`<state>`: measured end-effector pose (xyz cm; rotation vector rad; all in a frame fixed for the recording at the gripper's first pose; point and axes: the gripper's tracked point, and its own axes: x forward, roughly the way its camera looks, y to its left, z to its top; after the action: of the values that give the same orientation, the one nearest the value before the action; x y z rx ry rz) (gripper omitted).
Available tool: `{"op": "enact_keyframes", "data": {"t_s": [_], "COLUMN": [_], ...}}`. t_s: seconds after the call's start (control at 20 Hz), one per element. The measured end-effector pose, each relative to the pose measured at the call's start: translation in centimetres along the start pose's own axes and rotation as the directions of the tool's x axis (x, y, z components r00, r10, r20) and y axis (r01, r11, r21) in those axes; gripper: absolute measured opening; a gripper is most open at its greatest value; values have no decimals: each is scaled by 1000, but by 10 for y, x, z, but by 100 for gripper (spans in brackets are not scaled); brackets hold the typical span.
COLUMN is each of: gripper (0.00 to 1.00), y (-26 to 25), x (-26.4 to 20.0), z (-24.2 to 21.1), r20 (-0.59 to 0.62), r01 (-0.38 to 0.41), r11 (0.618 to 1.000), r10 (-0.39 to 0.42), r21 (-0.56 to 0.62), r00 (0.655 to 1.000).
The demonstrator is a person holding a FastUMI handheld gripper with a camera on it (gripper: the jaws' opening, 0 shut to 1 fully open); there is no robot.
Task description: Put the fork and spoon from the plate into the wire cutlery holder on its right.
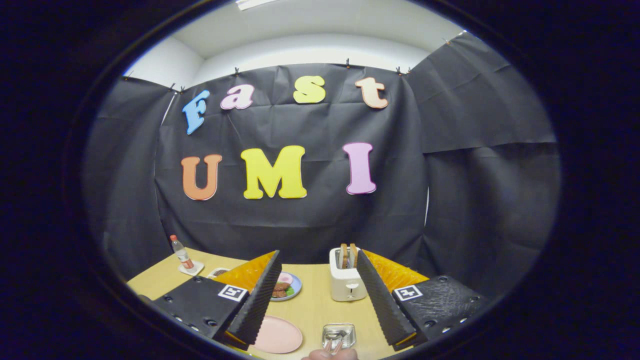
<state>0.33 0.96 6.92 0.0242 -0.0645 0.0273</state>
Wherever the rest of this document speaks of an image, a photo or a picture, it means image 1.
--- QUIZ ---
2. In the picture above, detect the pink plate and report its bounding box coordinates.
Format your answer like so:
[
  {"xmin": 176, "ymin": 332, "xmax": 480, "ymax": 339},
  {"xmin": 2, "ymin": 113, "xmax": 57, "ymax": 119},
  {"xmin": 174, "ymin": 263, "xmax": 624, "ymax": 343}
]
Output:
[{"xmin": 251, "ymin": 315, "xmax": 304, "ymax": 355}]

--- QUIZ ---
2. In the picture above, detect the plastic bottle with red label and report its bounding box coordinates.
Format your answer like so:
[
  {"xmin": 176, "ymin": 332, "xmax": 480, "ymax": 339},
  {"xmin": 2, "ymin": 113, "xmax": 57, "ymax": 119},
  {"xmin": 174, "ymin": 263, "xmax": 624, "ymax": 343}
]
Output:
[{"xmin": 169, "ymin": 235, "xmax": 195, "ymax": 271}]

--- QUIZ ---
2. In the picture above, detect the spoon with checked handle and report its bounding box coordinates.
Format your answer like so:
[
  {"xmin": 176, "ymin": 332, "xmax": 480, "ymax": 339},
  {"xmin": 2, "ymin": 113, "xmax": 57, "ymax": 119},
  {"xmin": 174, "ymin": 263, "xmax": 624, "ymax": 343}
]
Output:
[{"xmin": 325, "ymin": 331, "xmax": 345, "ymax": 355}]

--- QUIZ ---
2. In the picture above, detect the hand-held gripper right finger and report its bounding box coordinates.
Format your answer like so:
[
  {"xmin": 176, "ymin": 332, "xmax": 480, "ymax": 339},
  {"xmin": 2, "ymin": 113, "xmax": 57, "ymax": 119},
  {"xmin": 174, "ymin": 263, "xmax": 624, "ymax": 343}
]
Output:
[{"xmin": 356, "ymin": 249, "xmax": 488, "ymax": 352}]

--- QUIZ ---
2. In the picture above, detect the clear square strainer container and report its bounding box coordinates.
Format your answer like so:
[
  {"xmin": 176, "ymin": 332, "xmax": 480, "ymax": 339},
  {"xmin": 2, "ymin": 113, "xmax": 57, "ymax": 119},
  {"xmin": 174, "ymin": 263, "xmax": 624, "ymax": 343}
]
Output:
[{"xmin": 321, "ymin": 323, "xmax": 357, "ymax": 353}]

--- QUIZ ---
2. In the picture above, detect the blue plate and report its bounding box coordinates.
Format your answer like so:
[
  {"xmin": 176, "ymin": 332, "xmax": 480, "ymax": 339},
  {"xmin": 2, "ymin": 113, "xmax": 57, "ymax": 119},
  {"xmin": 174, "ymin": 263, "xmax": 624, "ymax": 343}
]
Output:
[{"xmin": 270, "ymin": 271, "xmax": 303, "ymax": 302}]

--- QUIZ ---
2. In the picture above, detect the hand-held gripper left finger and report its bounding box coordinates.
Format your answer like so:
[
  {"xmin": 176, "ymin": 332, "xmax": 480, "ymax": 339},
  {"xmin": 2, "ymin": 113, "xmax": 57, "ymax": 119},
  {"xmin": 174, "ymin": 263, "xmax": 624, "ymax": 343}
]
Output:
[{"xmin": 150, "ymin": 250, "xmax": 283, "ymax": 351}]

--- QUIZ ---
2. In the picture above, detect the white ceiling light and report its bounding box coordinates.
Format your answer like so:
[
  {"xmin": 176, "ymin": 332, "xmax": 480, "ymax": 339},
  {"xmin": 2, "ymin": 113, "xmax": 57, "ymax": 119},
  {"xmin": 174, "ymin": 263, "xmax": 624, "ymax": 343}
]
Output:
[{"xmin": 236, "ymin": 0, "xmax": 279, "ymax": 11}]

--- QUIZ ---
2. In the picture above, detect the white toaster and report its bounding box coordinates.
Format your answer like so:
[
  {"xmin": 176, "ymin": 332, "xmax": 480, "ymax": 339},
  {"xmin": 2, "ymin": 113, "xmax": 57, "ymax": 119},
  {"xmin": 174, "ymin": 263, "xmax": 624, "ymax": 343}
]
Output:
[{"xmin": 329, "ymin": 247, "xmax": 368, "ymax": 302}]

